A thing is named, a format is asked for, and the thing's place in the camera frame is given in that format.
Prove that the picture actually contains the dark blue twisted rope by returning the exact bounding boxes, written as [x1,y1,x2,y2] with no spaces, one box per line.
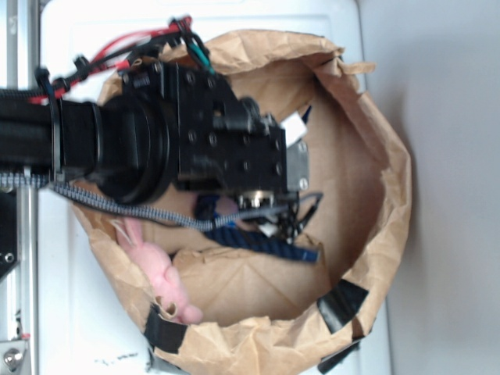
[194,195,321,265]

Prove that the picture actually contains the grey braided cable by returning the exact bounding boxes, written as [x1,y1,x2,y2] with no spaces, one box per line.
[0,173,298,231]

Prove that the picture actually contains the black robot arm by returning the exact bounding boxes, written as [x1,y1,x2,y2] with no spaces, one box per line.
[1,62,316,241]

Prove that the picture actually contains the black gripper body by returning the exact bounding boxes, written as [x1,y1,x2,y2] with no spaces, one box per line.
[238,112,323,242]

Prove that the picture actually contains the brown paper bag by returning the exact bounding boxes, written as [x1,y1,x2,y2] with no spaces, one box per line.
[74,30,412,374]

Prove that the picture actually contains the pink plush bunny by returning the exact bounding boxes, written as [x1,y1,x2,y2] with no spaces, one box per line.
[112,217,203,324]

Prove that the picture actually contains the aluminium frame rail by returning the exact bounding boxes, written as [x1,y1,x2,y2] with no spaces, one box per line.
[1,1,41,374]

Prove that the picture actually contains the red and black wires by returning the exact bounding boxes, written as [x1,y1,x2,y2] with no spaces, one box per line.
[27,15,216,105]

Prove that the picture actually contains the black mounting plate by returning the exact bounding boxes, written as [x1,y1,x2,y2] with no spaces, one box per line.
[0,190,21,282]

